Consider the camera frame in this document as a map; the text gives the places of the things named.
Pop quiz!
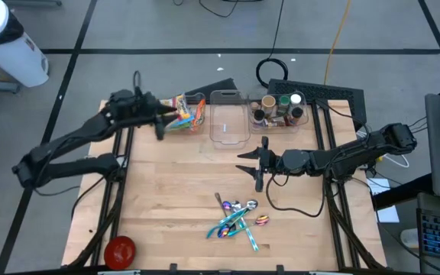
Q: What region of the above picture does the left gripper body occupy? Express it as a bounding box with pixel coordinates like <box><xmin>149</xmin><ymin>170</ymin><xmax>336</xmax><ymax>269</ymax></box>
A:
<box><xmin>135</xmin><ymin>92</ymin><xmax>166</xmax><ymax>141</ymax></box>

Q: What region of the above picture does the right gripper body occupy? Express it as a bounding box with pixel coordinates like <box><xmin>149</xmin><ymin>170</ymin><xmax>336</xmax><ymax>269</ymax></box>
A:
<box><xmin>255</xmin><ymin>136</ymin><xmax>312</xmax><ymax>193</ymax></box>

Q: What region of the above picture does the blue ramen noodle pack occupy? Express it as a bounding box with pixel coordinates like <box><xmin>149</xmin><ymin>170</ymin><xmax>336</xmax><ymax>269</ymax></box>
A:
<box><xmin>166</xmin><ymin>116</ymin><xmax>195</xmax><ymax>127</ymax></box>

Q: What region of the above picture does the orange chicken ramen pack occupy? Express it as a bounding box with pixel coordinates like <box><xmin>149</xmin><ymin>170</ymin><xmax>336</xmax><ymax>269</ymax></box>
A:
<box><xmin>193</xmin><ymin>98</ymin><xmax>207</xmax><ymax>128</ymax></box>

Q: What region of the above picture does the silver spoon teal handle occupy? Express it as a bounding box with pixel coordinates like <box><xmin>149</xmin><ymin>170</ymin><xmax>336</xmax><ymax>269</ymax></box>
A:
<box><xmin>225</xmin><ymin>199</ymin><xmax>260</xmax><ymax>225</ymax></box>

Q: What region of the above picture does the iridescent spoon purple bowl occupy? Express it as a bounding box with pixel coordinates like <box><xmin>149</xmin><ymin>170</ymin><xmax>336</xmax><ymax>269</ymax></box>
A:
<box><xmin>222</xmin><ymin>199</ymin><xmax>250</xmax><ymax>232</ymax></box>

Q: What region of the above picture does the orange spice jar black lid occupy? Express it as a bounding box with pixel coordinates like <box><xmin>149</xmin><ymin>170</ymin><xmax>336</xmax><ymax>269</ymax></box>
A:
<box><xmin>288</xmin><ymin>106</ymin><xmax>306</xmax><ymax>127</ymax></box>

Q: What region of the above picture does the gold label sesame jar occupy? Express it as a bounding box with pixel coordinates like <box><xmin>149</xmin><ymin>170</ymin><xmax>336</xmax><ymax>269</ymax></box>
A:
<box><xmin>261</xmin><ymin>94</ymin><xmax>277</xmax><ymax>118</ymax></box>

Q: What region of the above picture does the green lid spice jar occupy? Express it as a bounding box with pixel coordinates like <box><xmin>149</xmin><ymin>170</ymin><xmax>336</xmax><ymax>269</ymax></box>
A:
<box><xmin>277</xmin><ymin>94</ymin><xmax>292</xmax><ymax>118</ymax></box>

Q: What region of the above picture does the iridescent spoon dark handle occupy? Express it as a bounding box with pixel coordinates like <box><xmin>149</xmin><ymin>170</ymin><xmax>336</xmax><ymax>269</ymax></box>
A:
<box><xmin>214</xmin><ymin>192</ymin><xmax>230</xmax><ymax>238</ymax></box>

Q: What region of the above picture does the teal plastic spoon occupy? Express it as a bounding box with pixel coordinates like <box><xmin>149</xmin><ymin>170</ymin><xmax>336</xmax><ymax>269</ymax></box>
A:
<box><xmin>205</xmin><ymin>208</ymin><xmax>252</xmax><ymax>240</ymax></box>

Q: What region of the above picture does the clear plastic bin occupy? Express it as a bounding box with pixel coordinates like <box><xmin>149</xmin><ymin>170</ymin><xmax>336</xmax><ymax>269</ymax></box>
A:
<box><xmin>247</xmin><ymin>90</ymin><xmax>311</xmax><ymax>138</ymax></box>
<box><xmin>150</xmin><ymin>89</ymin><xmax>211</xmax><ymax>135</ymax></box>
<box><xmin>209</xmin><ymin>89</ymin><xmax>252</xmax><ymax>150</ymax></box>

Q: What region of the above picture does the black wedge panel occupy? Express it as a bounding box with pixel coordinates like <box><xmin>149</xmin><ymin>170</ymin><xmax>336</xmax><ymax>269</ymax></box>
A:
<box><xmin>183</xmin><ymin>77</ymin><xmax>239</xmax><ymax>101</ymax></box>

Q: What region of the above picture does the black perforated panel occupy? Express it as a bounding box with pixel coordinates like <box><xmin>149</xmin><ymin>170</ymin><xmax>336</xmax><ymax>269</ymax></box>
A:
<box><xmin>266</xmin><ymin>78</ymin><xmax>367</xmax><ymax>131</ymax></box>

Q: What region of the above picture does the white paper sheet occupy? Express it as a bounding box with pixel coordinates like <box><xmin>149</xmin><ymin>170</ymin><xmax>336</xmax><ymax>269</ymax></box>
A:
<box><xmin>366</xmin><ymin>177</ymin><xmax>391</xmax><ymax>196</ymax></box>
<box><xmin>375</xmin><ymin>204</ymin><xmax>401</xmax><ymax>224</ymax></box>

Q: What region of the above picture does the red round lid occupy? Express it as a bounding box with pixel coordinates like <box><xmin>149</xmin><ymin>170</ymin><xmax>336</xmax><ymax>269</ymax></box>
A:
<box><xmin>103</xmin><ymin>235</ymin><xmax>138</xmax><ymax>271</ymax></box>

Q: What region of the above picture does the white trash can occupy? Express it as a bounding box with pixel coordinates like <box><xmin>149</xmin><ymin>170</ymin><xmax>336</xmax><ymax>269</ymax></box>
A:
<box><xmin>0</xmin><ymin>0</ymin><xmax>50</xmax><ymax>89</ymax></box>

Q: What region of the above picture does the white computer mouse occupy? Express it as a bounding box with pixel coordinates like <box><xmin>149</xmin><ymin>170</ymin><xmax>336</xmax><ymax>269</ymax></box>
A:
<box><xmin>400</xmin><ymin>228</ymin><xmax>420</xmax><ymax>250</ymax></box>

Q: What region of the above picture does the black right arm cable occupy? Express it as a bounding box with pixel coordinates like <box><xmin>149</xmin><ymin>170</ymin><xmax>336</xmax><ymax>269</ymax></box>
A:
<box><xmin>264</xmin><ymin>173</ymin><xmax>327</xmax><ymax>218</ymax></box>

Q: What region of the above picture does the black table frame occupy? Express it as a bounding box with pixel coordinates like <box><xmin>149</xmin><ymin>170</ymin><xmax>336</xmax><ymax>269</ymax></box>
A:
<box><xmin>66</xmin><ymin>86</ymin><xmax>387</xmax><ymax>275</ymax></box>

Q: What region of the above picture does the black coiled hanging cable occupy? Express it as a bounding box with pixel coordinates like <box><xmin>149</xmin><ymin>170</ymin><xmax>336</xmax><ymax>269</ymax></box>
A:
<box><xmin>254</xmin><ymin>0</ymin><xmax>290</xmax><ymax>89</ymax></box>

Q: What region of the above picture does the black left base cable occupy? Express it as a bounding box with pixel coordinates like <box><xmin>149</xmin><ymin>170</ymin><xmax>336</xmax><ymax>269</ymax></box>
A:
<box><xmin>70</xmin><ymin>176</ymin><xmax>106</xmax><ymax>221</ymax></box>

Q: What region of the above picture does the black floor cable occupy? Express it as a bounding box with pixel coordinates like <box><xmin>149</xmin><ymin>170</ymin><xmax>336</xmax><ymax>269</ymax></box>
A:
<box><xmin>171</xmin><ymin>0</ymin><xmax>241</xmax><ymax>19</ymax></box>

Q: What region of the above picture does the white cable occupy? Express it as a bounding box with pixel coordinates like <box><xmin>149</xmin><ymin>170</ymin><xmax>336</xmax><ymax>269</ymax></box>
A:
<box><xmin>357</xmin><ymin>131</ymin><xmax>411</xmax><ymax>170</ymax></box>

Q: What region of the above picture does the yellow hanging cable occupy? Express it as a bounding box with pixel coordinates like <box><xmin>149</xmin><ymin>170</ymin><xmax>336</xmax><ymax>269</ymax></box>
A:
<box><xmin>322</xmin><ymin>0</ymin><xmax>353</xmax><ymax>86</ymax></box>

